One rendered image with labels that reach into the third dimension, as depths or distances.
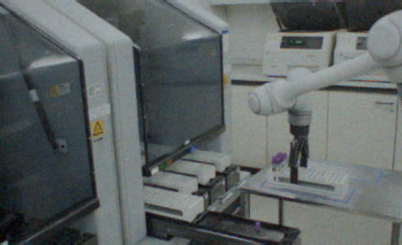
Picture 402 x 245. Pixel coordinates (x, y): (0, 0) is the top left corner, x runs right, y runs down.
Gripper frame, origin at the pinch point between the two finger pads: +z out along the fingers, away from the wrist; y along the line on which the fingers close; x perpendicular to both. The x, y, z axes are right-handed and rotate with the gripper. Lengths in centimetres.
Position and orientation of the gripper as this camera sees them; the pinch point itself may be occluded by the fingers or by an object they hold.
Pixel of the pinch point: (299, 173)
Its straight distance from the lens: 183.6
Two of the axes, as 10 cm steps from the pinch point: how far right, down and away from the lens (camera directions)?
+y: 5.2, -2.4, 8.2
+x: -8.5, -1.0, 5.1
